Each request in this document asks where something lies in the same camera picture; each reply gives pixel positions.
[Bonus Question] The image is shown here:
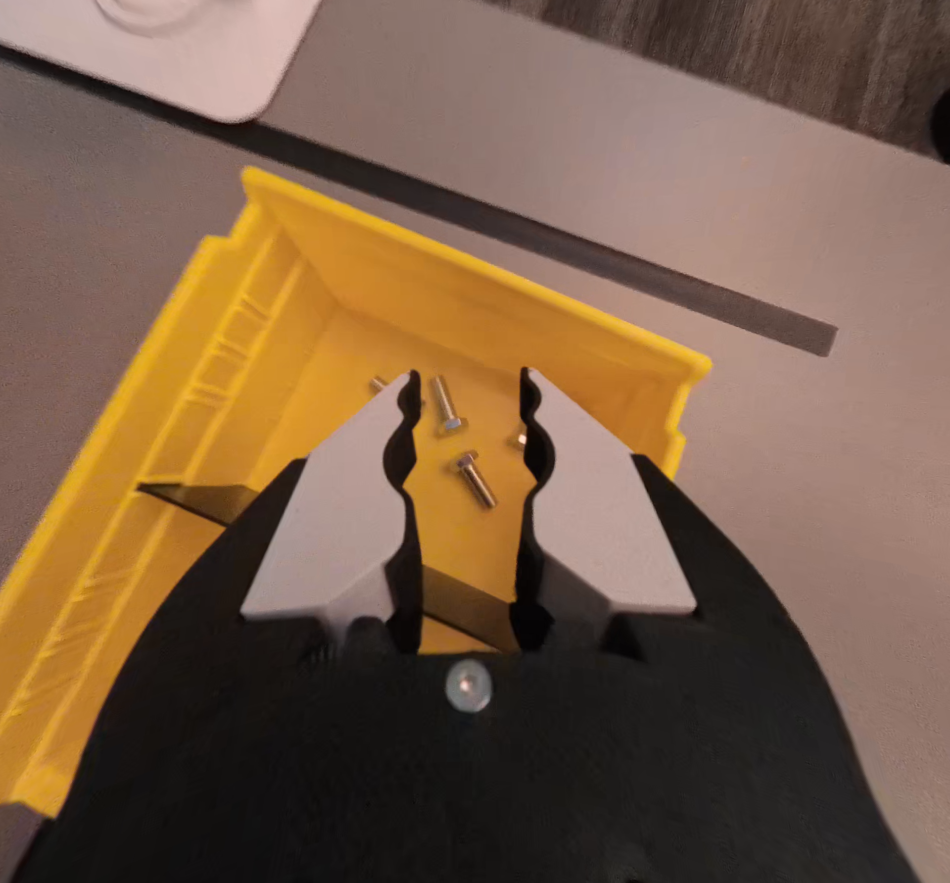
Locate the black bin divider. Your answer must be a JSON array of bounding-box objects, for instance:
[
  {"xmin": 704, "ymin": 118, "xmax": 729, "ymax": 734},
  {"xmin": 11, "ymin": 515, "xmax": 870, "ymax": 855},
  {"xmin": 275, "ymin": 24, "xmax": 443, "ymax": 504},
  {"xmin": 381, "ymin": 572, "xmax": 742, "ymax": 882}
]
[{"xmin": 137, "ymin": 481, "xmax": 521, "ymax": 654}]

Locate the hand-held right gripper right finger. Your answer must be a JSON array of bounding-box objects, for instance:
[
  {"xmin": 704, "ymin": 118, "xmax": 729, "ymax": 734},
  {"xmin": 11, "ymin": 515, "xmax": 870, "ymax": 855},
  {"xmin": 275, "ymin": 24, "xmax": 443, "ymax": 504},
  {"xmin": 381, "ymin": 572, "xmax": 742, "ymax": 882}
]
[{"xmin": 511, "ymin": 365, "xmax": 699, "ymax": 652}]

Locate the yellow plastic bin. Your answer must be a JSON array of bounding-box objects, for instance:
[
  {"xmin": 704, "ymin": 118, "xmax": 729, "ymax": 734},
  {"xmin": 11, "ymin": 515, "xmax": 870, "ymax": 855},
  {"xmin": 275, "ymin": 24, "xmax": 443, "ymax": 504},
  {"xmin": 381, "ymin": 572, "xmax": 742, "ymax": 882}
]
[{"xmin": 0, "ymin": 166, "xmax": 713, "ymax": 817}]

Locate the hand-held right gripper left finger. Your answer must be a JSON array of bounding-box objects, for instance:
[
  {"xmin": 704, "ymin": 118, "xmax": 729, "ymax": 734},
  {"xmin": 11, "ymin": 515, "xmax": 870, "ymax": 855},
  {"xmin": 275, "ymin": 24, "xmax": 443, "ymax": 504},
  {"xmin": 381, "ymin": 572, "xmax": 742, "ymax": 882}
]
[{"xmin": 241, "ymin": 369, "xmax": 424, "ymax": 654}]

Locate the white rounded tray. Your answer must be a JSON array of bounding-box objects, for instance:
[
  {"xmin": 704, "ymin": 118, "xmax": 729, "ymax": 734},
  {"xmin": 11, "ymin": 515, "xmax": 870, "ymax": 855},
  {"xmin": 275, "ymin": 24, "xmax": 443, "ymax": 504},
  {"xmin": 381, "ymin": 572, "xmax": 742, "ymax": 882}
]
[{"xmin": 0, "ymin": 0, "xmax": 335, "ymax": 125}]

